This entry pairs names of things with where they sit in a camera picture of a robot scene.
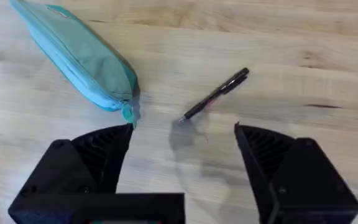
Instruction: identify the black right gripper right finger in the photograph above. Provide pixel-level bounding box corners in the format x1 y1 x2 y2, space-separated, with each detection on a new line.
234 122 358 224

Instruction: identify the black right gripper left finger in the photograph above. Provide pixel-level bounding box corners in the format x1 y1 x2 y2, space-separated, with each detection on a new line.
16 123 134 198

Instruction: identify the teal zip bag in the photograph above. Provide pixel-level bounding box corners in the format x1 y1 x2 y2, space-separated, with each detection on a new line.
9 0 141 129

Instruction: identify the black pen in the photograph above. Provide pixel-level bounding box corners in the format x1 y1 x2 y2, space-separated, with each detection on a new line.
178 67 250 123

